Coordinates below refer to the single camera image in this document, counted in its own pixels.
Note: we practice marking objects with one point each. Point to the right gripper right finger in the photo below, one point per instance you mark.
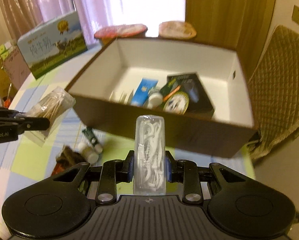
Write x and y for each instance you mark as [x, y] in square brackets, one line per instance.
[184, 172]

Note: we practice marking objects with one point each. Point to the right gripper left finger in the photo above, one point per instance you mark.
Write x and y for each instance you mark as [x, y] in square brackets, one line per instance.
[113, 172]

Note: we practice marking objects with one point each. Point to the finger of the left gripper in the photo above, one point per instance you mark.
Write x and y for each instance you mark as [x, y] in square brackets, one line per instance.
[31, 124]

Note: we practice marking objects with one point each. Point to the cotton swab bag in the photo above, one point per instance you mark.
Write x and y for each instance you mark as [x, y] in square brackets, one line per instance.
[54, 106]

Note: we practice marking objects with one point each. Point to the clear floss pick box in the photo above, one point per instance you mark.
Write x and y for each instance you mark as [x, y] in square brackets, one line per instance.
[149, 156]

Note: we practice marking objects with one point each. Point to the brown red snack packet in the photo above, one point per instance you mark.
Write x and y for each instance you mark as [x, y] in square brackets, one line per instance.
[67, 158]

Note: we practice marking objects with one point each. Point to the small white pill bottle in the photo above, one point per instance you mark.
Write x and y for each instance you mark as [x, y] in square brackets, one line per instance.
[88, 153]

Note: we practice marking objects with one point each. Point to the dark green ointment tube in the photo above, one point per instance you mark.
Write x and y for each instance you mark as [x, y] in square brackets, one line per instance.
[89, 134]

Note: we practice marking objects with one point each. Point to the cardboard boxes beside table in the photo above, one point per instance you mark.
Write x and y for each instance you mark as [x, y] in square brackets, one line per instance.
[13, 71]

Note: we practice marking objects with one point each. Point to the black shaver box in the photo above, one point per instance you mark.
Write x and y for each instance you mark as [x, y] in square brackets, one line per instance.
[200, 102]

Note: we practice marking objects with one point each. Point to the green round-label packet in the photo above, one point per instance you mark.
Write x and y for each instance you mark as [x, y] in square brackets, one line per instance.
[175, 100]

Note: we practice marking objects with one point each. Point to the small green white jar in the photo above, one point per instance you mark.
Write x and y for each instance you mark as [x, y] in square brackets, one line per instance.
[155, 99]

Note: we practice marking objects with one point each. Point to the blue milk carton box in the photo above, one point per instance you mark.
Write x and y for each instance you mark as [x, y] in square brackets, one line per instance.
[52, 43]

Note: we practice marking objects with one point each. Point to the brown cardboard box white inside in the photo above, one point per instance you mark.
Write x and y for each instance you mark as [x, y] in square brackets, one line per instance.
[124, 62]

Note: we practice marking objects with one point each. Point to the blue white cream tube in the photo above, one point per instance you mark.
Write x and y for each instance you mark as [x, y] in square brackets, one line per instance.
[142, 92]

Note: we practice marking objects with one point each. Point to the red instant meal bowl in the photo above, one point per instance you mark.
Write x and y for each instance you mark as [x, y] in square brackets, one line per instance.
[105, 34]

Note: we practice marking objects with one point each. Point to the pink sheer curtain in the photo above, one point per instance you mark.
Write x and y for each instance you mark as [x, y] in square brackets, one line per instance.
[22, 16]

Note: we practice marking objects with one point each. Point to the quilted tan chair cushion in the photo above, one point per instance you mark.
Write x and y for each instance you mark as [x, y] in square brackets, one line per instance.
[274, 91]

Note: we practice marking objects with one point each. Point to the orange instant meal bowl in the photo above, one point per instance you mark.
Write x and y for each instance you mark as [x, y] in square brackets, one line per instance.
[177, 30]

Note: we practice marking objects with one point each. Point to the brown wooden wardrobe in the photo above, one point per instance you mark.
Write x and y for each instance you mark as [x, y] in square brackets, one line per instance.
[240, 25]

